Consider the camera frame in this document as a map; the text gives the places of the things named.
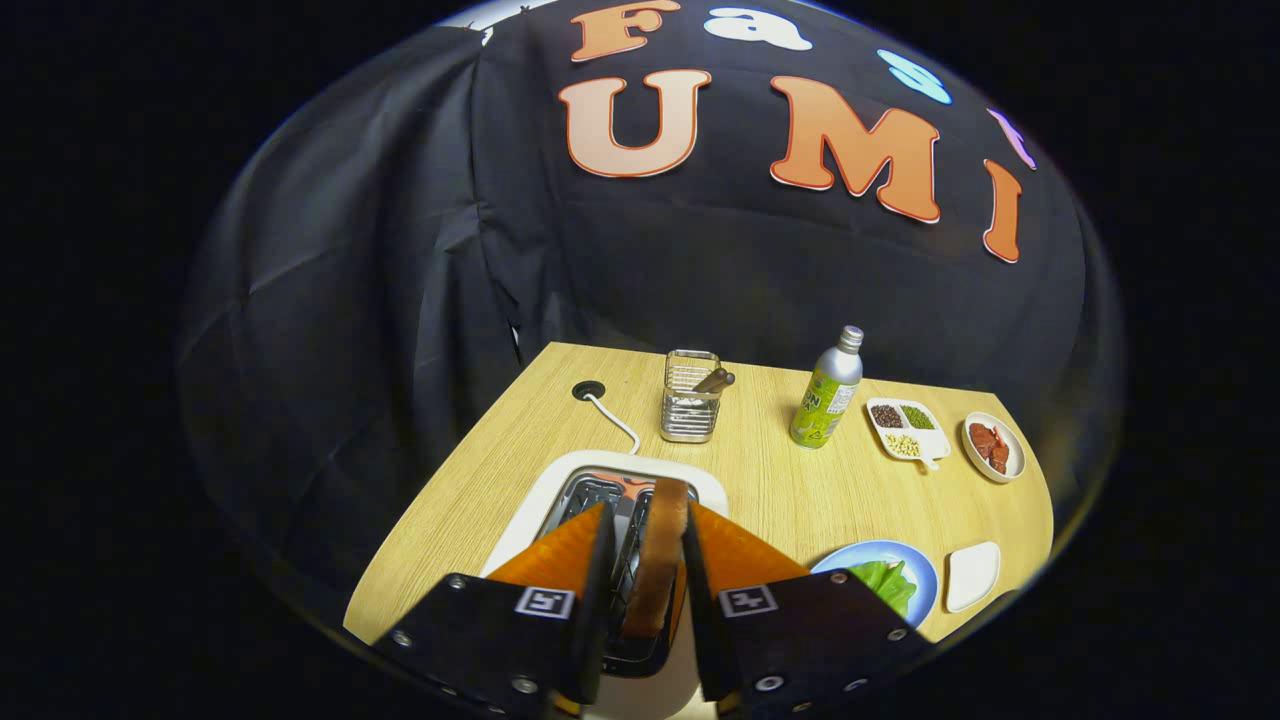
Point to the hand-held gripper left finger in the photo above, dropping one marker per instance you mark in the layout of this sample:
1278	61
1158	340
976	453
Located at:
500	640

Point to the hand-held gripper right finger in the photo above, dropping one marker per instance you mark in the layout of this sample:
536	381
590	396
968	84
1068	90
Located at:
800	640

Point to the green lettuce leaf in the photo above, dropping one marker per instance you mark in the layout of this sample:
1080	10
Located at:
885	585

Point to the toasted bread slice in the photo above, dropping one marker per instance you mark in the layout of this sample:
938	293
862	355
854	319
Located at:
660	540

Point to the white toaster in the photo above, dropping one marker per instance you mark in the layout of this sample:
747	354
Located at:
525	520

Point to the blue plate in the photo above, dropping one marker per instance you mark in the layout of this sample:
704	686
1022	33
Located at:
900	555

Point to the square white plate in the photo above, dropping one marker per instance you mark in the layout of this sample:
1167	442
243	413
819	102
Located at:
972	578

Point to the pile of pale soybeans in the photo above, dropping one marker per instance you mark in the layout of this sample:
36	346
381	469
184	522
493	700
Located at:
902	445

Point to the white divided dish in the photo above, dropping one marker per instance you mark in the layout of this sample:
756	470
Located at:
935	442

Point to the pile of dark red beans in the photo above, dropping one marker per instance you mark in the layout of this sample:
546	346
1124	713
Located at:
886	416

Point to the green label metal bottle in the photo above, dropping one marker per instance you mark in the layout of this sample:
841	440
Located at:
825	400

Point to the pile of green beans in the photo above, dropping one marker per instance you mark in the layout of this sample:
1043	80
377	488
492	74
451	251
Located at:
918	418

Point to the brown meat piece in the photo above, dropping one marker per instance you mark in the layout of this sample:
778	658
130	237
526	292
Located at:
982	436
999	458

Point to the round white plate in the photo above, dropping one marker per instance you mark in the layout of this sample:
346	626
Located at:
1017	457

